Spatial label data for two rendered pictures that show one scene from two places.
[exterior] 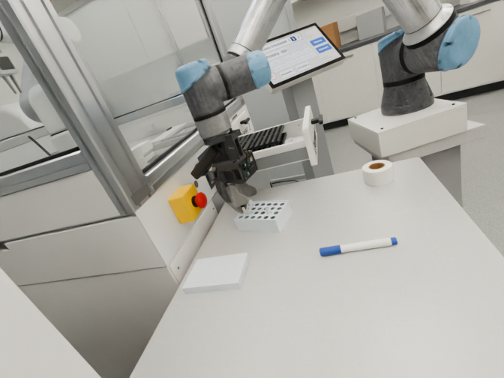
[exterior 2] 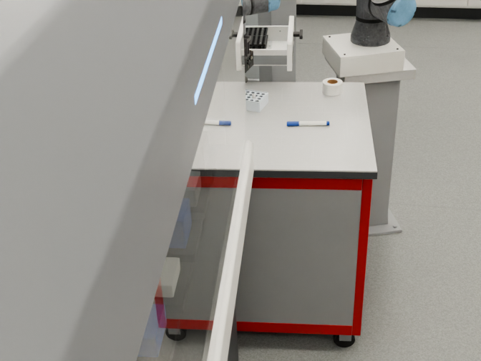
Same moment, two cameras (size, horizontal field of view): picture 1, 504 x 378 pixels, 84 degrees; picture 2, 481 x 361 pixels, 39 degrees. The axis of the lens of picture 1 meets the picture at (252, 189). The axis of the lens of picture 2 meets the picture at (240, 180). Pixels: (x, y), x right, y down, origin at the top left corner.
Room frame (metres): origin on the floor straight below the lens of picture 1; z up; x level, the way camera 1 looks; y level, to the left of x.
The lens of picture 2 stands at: (-1.44, 0.55, 1.81)
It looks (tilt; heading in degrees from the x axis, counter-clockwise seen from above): 32 degrees down; 346
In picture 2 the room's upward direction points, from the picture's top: 2 degrees counter-clockwise
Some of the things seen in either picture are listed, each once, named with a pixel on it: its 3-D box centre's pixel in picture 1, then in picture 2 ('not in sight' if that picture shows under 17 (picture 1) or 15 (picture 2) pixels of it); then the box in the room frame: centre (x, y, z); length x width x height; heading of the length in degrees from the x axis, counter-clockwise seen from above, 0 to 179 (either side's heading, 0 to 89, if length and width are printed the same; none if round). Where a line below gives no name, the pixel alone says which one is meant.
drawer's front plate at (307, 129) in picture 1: (310, 132); (290, 42); (0.85, -0.24, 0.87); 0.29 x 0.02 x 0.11; 159
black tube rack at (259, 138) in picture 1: (253, 148); (237, 44); (0.92, -0.05, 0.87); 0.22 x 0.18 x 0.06; 69
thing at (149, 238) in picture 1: (121, 179); not in sight; (1.17, 0.50, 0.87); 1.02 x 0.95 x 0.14; 159
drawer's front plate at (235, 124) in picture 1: (241, 130); not in sight; (1.26, -0.05, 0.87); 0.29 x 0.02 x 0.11; 159
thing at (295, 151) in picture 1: (250, 151); (235, 44); (0.93, -0.04, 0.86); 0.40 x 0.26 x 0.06; 69
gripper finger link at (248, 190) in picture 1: (247, 191); not in sight; (0.65, 0.02, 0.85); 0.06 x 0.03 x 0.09; 52
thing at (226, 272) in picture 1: (217, 272); not in sight; (0.49, 0.13, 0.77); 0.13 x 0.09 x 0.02; 70
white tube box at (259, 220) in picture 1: (262, 215); (247, 99); (0.63, 0.00, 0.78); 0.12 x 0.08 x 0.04; 52
